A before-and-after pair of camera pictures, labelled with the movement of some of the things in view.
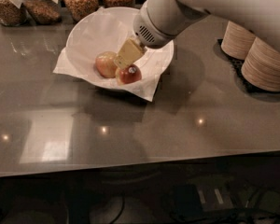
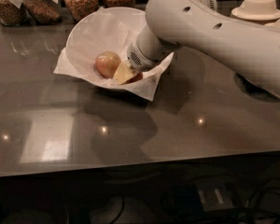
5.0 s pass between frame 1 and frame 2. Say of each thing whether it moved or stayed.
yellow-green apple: stayed
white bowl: stayed
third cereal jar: stayed
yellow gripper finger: moved
